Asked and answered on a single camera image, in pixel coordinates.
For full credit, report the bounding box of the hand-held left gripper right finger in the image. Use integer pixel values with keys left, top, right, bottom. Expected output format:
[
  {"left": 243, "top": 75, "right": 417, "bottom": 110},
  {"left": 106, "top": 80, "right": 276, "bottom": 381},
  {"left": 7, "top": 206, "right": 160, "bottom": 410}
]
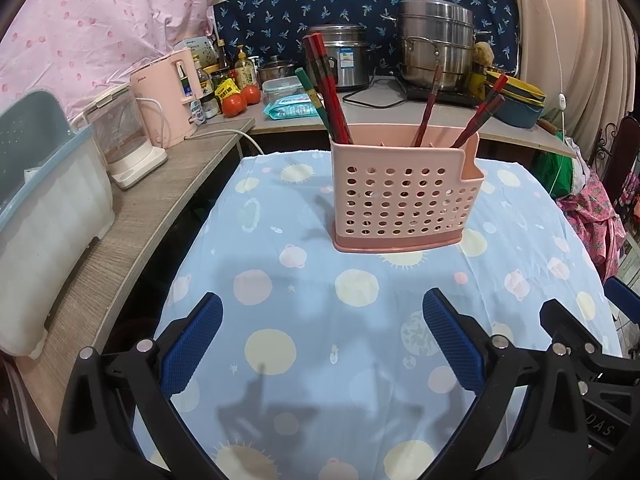
[{"left": 422, "top": 287, "right": 591, "bottom": 480}]

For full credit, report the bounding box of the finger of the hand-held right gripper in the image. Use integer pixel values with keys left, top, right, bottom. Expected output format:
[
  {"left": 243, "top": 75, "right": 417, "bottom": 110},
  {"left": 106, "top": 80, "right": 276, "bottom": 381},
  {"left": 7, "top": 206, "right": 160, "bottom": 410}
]
[
  {"left": 540, "top": 299, "right": 608, "bottom": 361},
  {"left": 605, "top": 277, "right": 640, "bottom": 326}
]

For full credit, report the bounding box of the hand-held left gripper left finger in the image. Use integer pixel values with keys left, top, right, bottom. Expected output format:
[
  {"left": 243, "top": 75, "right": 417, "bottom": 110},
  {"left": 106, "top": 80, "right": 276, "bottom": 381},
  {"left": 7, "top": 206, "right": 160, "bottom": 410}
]
[{"left": 56, "top": 291, "right": 224, "bottom": 480}]

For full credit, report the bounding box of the pink perforated utensil basket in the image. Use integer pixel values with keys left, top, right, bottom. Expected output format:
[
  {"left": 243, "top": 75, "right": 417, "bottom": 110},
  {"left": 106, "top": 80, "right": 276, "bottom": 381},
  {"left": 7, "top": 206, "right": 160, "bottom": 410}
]
[{"left": 329, "top": 130, "right": 485, "bottom": 254}]

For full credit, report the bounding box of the green chopstick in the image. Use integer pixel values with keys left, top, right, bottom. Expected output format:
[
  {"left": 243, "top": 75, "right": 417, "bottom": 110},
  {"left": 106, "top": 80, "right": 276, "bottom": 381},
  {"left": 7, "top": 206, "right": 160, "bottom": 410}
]
[{"left": 294, "top": 66, "right": 337, "bottom": 137}]

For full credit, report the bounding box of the dark red speckled chopstick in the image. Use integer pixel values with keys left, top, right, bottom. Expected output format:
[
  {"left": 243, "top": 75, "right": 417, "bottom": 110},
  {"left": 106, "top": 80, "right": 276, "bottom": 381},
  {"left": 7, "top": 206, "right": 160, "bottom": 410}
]
[{"left": 302, "top": 35, "right": 347, "bottom": 145}]

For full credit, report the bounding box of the pink floral cloth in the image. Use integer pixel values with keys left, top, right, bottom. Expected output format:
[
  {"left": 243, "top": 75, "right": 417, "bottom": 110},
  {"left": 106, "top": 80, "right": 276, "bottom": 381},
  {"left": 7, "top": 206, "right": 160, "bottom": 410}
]
[{"left": 555, "top": 170, "right": 631, "bottom": 281}]

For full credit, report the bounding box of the blue printed tablecloth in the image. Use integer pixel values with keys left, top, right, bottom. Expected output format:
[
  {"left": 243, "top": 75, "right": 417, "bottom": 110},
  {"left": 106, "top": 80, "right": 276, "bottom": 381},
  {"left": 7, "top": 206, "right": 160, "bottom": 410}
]
[{"left": 132, "top": 152, "right": 623, "bottom": 480}]

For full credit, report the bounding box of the green cloth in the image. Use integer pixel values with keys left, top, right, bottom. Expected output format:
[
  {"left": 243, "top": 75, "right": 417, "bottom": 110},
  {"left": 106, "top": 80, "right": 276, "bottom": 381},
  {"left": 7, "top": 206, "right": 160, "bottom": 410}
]
[{"left": 530, "top": 147, "right": 576, "bottom": 201}]

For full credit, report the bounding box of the dark metal chair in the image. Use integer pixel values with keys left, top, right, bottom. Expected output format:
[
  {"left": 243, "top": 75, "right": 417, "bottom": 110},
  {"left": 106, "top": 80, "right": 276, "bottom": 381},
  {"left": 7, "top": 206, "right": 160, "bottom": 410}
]
[{"left": 590, "top": 115, "right": 640, "bottom": 191}]

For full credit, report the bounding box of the white dish box grey lid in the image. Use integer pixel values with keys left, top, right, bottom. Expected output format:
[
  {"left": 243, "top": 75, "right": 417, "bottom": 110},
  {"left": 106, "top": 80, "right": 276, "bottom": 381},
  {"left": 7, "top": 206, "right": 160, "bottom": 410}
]
[{"left": 0, "top": 89, "right": 117, "bottom": 358}]

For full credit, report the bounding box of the clear appliance with white base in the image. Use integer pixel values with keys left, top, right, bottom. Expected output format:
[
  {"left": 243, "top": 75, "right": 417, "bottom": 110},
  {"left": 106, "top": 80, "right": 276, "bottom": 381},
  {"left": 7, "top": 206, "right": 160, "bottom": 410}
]
[{"left": 82, "top": 84, "right": 168, "bottom": 191}]

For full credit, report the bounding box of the blue container with yellow lid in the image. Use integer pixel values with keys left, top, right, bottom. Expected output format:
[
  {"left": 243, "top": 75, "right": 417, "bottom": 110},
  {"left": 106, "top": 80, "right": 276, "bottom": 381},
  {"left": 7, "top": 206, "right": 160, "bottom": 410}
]
[{"left": 482, "top": 71, "right": 547, "bottom": 130}]

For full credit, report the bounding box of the pink electric kettle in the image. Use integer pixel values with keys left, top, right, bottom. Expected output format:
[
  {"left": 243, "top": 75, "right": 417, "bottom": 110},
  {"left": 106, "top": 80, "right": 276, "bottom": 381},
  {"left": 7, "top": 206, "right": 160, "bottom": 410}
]
[{"left": 130, "top": 47, "right": 201, "bottom": 150}]

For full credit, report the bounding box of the black induction cooker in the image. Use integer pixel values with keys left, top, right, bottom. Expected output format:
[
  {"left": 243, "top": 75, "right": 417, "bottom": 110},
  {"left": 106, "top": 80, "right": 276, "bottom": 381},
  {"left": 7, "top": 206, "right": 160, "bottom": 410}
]
[{"left": 397, "top": 80, "right": 483, "bottom": 108}]

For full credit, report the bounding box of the blue wet wipes packet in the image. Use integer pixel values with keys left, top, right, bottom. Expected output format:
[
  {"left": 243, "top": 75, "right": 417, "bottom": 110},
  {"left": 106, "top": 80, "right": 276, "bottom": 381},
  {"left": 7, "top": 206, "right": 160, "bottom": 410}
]
[{"left": 262, "top": 92, "right": 326, "bottom": 121}]

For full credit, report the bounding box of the small sauce bottle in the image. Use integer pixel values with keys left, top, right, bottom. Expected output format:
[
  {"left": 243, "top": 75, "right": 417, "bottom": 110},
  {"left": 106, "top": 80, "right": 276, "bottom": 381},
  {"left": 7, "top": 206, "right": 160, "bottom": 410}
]
[{"left": 195, "top": 57, "right": 213, "bottom": 101}]

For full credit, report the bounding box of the beige curtain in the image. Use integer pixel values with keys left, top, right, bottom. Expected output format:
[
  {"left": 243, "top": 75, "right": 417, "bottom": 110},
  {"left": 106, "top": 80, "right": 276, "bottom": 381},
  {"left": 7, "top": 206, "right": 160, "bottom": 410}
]
[{"left": 510, "top": 0, "right": 640, "bottom": 126}]

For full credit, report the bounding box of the clear food container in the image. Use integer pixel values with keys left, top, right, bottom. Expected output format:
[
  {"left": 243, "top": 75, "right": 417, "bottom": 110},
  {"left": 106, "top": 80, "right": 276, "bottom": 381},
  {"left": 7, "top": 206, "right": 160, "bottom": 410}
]
[{"left": 261, "top": 77, "right": 307, "bottom": 106}]

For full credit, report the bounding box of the brown sponge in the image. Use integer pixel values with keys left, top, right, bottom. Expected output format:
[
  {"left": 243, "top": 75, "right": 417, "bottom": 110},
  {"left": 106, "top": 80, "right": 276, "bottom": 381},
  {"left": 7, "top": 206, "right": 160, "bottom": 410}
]
[{"left": 471, "top": 41, "right": 495, "bottom": 68}]

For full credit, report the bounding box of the small steel pot with lid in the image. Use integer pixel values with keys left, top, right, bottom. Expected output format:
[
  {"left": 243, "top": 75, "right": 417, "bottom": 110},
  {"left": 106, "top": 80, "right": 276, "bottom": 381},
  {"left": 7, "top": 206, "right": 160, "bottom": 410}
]
[{"left": 257, "top": 57, "right": 298, "bottom": 86}]

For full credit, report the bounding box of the white printed carton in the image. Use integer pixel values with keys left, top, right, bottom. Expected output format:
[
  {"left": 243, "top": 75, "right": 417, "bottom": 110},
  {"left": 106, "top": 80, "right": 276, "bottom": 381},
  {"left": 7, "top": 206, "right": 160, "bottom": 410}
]
[{"left": 182, "top": 36, "right": 217, "bottom": 63}]

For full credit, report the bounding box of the steel rice cooker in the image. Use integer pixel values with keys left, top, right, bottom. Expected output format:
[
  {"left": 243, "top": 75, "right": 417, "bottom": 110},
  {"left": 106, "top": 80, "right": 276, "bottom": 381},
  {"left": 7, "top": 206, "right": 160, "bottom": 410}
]
[{"left": 305, "top": 22, "right": 373, "bottom": 92}]

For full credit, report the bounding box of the steel steamer pot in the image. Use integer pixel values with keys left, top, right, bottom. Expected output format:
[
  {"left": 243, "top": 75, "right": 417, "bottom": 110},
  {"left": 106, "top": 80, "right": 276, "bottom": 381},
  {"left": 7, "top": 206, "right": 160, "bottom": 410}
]
[{"left": 397, "top": 0, "right": 476, "bottom": 92}]

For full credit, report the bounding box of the pink dotted cloth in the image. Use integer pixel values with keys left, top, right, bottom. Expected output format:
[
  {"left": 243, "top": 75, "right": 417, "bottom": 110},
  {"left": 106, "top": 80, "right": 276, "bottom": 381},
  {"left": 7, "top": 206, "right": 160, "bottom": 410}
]
[{"left": 0, "top": 0, "right": 223, "bottom": 121}]

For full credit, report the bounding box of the navy printed cloth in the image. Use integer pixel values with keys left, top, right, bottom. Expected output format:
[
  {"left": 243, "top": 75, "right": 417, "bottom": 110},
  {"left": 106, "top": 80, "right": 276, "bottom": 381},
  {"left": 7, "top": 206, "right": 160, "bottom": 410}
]
[{"left": 212, "top": 0, "right": 521, "bottom": 83}]

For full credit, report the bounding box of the white cable with switch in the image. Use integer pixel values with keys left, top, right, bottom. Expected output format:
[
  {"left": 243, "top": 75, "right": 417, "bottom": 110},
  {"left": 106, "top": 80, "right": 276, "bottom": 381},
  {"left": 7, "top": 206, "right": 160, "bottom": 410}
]
[{"left": 530, "top": 0, "right": 571, "bottom": 196}]

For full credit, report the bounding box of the white kettle power cable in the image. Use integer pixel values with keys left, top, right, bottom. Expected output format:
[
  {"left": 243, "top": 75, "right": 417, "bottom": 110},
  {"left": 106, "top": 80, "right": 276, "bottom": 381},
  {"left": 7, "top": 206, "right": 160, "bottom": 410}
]
[{"left": 187, "top": 129, "right": 266, "bottom": 157}]

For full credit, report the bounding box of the black power cable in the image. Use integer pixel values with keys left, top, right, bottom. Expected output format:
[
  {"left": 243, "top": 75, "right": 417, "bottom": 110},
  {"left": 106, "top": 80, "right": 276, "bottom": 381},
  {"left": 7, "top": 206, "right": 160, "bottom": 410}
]
[{"left": 342, "top": 91, "right": 411, "bottom": 110}]

